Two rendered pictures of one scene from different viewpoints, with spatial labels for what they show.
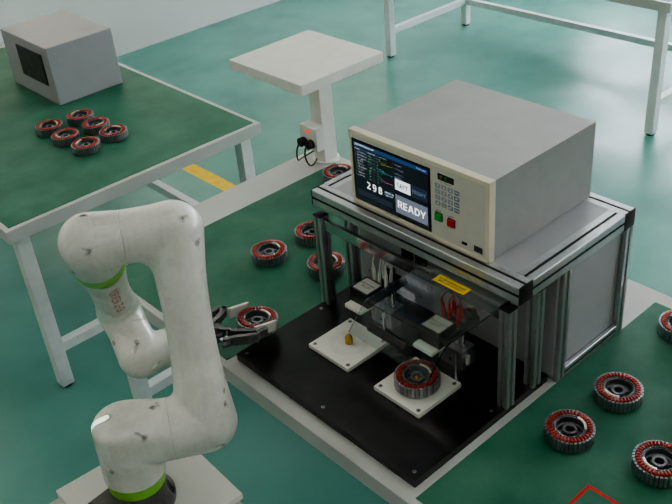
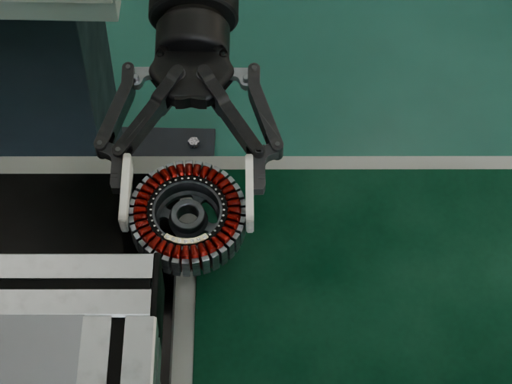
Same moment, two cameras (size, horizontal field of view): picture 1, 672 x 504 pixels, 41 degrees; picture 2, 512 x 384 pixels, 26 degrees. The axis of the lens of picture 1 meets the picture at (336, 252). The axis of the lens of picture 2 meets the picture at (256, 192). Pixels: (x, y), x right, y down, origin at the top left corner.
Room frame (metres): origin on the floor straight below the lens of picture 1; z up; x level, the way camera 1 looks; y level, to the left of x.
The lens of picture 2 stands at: (2.33, -0.20, 1.69)
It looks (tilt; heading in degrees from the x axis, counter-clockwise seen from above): 54 degrees down; 129
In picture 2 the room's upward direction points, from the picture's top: straight up
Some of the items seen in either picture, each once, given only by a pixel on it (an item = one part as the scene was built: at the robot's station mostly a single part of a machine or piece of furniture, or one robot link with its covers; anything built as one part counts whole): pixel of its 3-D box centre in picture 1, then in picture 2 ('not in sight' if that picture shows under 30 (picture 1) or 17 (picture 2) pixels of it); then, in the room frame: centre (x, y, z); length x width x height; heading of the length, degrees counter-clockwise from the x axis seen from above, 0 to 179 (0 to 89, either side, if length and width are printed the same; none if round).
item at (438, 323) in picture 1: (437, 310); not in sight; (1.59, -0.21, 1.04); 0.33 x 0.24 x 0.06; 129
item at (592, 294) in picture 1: (590, 301); not in sight; (1.73, -0.60, 0.91); 0.28 x 0.03 x 0.32; 129
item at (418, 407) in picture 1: (417, 386); not in sight; (1.63, -0.17, 0.78); 0.15 x 0.15 x 0.01; 39
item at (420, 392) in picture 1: (417, 378); not in sight; (1.63, -0.17, 0.80); 0.11 x 0.11 x 0.04
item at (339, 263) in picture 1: (325, 265); not in sight; (2.21, 0.03, 0.77); 0.11 x 0.11 x 0.04
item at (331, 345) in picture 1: (349, 344); not in sight; (1.82, -0.01, 0.78); 0.15 x 0.15 x 0.01; 39
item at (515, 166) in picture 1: (470, 163); not in sight; (1.92, -0.35, 1.22); 0.44 x 0.39 x 0.20; 39
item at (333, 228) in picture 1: (405, 264); not in sight; (1.79, -0.17, 1.03); 0.62 x 0.01 x 0.03; 39
